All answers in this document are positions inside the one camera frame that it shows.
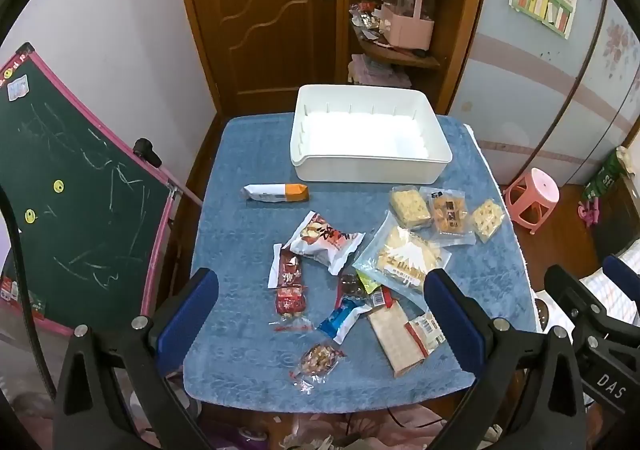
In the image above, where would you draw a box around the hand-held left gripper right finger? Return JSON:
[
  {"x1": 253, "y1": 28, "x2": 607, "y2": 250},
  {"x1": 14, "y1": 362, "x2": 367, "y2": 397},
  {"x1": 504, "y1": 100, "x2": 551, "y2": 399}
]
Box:
[{"x1": 424, "y1": 267, "x2": 588, "y2": 450}]

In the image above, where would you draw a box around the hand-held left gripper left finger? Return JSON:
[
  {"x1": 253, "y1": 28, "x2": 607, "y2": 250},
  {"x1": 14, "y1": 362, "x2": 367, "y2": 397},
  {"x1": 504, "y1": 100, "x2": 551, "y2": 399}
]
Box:
[{"x1": 52, "y1": 267, "x2": 221, "y2": 450}]

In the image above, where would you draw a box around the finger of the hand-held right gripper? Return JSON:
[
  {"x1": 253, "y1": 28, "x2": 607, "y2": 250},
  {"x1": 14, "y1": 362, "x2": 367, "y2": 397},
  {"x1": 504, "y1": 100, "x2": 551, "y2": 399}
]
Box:
[
  {"x1": 544, "y1": 264, "x2": 608, "y2": 356},
  {"x1": 602, "y1": 254, "x2": 640, "y2": 293}
]

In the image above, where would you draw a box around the white red-striped snack packet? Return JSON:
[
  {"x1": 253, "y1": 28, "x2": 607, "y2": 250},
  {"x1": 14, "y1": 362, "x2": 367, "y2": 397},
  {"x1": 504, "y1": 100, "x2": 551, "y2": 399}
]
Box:
[{"x1": 404, "y1": 312, "x2": 446, "y2": 356}]

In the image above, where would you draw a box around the beige cracker packet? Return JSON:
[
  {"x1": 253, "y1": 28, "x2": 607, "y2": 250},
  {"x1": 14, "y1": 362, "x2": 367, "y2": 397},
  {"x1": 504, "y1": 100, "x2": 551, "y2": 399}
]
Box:
[{"x1": 367, "y1": 302, "x2": 428, "y2": 377}]

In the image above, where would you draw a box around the large clear biscuit packet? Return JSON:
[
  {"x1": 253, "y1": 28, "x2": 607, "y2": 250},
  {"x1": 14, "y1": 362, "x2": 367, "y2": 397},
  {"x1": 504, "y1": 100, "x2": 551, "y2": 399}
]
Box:
[{"x1": 352, "y1": 210, "x2": 451, "y2": 305}]

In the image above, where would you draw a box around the clear red-trimmed snack packet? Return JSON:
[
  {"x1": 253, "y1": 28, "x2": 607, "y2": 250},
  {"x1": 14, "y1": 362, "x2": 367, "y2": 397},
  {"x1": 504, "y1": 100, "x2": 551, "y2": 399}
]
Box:
[{"x1": 267, "y1": 244, "x2": 313, "y2": 333}]

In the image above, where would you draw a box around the dark-labelled orange cracker packet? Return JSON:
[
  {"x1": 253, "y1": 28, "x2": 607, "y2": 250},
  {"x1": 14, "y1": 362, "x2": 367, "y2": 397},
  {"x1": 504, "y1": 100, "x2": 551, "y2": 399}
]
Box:
[{"x1": 420, "y1": 187, "x2": 476, "y2": 247}]

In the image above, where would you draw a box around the clear pale cracker packet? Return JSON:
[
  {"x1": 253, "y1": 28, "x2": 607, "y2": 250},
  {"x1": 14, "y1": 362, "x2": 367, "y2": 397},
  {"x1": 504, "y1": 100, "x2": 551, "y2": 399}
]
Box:
[
  {"x1": 389, "y1": 186, "x2": 432, "y2": 231},
  {"x1": 471, "y1": 199, "x2": 505, "y2": 243}
]

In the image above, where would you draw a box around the dark brown candy packet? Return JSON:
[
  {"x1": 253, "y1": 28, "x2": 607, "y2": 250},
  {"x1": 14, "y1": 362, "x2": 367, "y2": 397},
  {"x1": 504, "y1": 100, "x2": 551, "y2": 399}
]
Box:
[{"x1": 335, "y1": 274, "x2": 368, "y2": 311}]

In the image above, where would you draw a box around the blue white candy packet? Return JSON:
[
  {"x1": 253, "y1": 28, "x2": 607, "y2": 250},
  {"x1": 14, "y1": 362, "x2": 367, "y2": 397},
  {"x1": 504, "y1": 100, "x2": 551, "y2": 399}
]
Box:
[{"x1": 317, "y1": 300, "x2": 373, "y2": 345}]

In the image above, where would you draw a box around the clear nut packet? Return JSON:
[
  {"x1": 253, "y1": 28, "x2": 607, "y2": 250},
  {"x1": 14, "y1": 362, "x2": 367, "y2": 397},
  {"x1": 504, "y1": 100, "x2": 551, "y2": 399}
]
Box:
[{"x1": 290, "y1": 342, "x2": 346, "y2": 393}]

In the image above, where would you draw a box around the white orange bar packet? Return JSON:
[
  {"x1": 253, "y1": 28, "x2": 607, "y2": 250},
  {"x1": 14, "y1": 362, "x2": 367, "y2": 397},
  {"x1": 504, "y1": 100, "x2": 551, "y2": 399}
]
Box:
[{"x1": 243, "y1": 182, "x2": 310, "y2": 204}]

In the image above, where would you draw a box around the red white snack packet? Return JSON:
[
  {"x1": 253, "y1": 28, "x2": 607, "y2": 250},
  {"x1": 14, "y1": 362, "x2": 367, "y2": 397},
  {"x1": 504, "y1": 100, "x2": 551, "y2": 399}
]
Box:
[{"x1": 283, "y1": 211, "x2": 366, "y2": 275}]

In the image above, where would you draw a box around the white plastic bin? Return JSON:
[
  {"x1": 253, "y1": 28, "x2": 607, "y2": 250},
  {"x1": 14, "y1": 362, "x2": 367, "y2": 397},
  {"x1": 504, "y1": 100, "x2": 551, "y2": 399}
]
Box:
[{"x1": 290, "y1": 84, "x2": 453, "y2": 183}]

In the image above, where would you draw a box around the checked white bedsheet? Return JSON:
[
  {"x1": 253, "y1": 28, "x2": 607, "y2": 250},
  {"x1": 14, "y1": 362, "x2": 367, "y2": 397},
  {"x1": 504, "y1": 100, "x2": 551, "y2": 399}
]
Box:
[{"x1": 582, "y1": 250, "x2": 640, "y2": 328}]

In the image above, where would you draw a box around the dark wooden board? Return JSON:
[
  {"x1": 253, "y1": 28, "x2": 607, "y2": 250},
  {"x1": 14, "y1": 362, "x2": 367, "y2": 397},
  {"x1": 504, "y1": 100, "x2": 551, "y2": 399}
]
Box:
[{"x1": 595, "y1": 170, "x2": 640, "y2": 261}]

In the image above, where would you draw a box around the small pink object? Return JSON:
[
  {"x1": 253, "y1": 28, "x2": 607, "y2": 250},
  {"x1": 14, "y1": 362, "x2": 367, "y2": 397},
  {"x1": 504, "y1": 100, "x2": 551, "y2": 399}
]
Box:
[{"x1": 577, "y1": 202, "x2": 602, "y2": 227}]

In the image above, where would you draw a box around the blue fluffy towel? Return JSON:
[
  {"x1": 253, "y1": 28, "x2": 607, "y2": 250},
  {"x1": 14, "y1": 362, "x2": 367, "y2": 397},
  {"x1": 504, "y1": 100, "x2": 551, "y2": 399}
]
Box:
[{"x1": 182, "y1": 115, "x2": 538, "y2": 401}]

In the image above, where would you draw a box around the green bag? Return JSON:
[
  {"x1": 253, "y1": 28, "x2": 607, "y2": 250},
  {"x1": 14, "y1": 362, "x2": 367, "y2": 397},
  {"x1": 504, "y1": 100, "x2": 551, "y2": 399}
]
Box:
[{"x1": 582, "y1": 146, "x2": 635, "y2": 203}]

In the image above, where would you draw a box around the pink plastic stool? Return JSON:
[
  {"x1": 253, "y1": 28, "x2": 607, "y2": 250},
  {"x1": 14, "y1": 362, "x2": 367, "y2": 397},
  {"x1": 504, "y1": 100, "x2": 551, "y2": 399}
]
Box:
[{"x1": 504, "y1": 167, "x2": 561, "y2": 235}]

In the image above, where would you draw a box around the pink-framed green chalkboard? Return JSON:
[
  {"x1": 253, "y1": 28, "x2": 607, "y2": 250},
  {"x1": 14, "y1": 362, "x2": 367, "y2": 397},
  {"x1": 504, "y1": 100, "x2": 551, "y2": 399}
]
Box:
[{"x1": 0, "y1": 42, "x2": 182, "y2": 338}]

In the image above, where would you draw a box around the black easel knob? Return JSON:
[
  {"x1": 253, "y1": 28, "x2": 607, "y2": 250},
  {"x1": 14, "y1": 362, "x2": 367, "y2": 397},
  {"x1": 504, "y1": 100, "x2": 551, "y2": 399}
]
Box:
[{"x1": 132, "y1": 137, "x2": 163, "y2": 169}]

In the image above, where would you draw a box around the pale sliding-door wardrobe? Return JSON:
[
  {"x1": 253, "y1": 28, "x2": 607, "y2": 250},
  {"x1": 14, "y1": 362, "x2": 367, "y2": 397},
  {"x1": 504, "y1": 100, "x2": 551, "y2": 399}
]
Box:
[{"x1": 447, "y1": 0, "x2": 640, "y2": 188}]

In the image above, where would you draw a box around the stack of folded pink cloths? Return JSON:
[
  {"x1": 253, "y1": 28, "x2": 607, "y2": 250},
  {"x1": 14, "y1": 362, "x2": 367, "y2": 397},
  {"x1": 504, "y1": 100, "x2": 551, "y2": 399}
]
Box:
[{"x1": 347, "y1": 54, "x2": 410, "y2": 88}]

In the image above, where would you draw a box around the brown wooden shelf cabinet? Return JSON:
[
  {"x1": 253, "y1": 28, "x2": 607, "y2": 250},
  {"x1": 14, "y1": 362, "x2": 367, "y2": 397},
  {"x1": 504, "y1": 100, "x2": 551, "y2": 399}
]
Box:
[{"x1": 345, "y1": 0, "x2": 493, "y2": 117}]

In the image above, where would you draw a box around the brown wooden door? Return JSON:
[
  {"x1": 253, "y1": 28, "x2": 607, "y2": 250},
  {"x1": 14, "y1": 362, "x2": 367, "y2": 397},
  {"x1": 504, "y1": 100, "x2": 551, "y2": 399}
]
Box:
[{"x1": 170, "y1": 0, "x2": 351, "y2": 118}]

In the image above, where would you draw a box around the pile of shiny wrappers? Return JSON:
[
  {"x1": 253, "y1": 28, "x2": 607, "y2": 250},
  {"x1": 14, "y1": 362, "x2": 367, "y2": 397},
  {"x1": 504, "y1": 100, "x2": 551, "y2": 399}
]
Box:
[{"x1": 348, "y1": 1, "x2": 383, "y2": 31}]

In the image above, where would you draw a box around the pink handled basket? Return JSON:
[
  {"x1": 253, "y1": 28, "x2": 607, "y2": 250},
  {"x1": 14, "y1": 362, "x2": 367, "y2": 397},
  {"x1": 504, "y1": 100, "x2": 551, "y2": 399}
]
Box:
[{"x1": 377, "y1": 0, "x2": 436, "y2": 53}]

